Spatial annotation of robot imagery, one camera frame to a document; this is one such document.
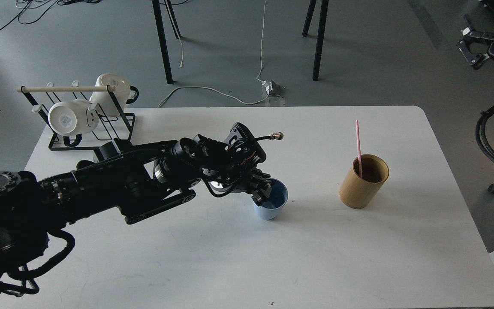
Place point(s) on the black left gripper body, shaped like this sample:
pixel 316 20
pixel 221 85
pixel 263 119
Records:
pixel 201 159

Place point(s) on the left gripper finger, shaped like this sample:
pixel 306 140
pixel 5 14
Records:
pixel 262 192

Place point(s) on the blue plastic cup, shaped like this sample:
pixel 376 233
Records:
pixel 277 200

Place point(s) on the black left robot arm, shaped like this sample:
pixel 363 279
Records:
pixel 140 181

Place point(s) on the bamboo cylinder holder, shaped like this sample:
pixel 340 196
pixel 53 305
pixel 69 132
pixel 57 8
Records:
pixel 363 180

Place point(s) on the floor power socket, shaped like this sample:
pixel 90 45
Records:
pixel 271 89

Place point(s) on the white mug upper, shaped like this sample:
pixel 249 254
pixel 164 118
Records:
pixel 117 86

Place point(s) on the white mug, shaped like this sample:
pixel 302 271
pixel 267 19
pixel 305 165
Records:
pixel 71 118
pixel 117 86

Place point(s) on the black table leg right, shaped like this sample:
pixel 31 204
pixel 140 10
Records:
pixel 322 23

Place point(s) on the black table leg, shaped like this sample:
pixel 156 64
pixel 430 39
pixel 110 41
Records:
pixel 322 23
pixel 161 35

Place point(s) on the white mug lower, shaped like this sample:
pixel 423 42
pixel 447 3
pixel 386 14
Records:
pixel 71 118

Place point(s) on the black table leg left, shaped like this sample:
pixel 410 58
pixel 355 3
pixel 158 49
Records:
pixel 161 35

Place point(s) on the black wire cup rack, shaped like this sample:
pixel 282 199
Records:
pixel 43 98

